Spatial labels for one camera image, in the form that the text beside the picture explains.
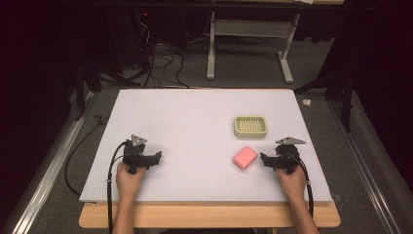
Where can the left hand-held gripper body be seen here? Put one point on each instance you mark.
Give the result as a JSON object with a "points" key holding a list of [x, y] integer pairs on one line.
{"points": [[133, 155]]}

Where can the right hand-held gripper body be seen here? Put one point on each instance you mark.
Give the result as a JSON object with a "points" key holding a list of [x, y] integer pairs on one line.
{"points": [[286, 156]]}

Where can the pink soap bar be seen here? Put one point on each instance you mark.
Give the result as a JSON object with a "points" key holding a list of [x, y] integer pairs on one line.
{"points": [[245, 158]]}

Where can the pale green soap dish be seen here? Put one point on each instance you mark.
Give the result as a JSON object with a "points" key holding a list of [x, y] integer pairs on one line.
{"points": [[250, 126]]}

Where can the person's left hand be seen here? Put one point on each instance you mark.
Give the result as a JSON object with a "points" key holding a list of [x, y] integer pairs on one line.
{"points": [[129, 183]]}

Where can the person's right hand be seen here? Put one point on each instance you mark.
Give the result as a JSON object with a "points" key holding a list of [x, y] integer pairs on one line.
{"points": [[293, 184]]}

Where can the white table board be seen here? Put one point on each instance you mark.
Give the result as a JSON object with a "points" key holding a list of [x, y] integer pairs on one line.
{"points": [[195, 130]]}

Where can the small white round object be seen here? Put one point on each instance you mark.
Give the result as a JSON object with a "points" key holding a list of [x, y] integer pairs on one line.
{"points": [[307, 102]]}

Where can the wooden table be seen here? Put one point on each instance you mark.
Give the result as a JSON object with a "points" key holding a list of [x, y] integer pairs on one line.
{"points": [[207, 216]]}

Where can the black metal stand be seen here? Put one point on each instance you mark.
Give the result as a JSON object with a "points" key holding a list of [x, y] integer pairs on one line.
{"points": [[341, 87], [87, 81]]}

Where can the dark computer tower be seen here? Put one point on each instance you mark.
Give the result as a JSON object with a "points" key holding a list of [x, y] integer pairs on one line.
{"points": [[130, 35]]}

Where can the aluminium rail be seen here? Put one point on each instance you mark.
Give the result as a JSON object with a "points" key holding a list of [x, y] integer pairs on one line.
{"points": [[363, 165], [48, 162]]}

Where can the white metal desk frame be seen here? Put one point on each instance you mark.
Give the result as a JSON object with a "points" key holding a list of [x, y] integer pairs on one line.
{"points": [[253, 29]]}

